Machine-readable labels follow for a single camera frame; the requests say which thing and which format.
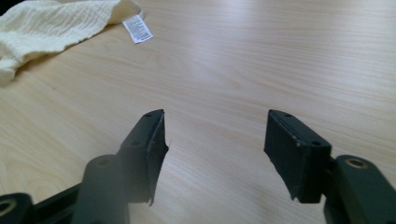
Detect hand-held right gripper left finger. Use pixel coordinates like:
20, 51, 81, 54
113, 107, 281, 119
119, 108, 171, 207

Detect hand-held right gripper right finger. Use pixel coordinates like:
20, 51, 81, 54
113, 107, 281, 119
263, 108, 332, 204

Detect cream towel with white label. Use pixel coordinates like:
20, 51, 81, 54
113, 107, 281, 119
0, 0, 155, 88

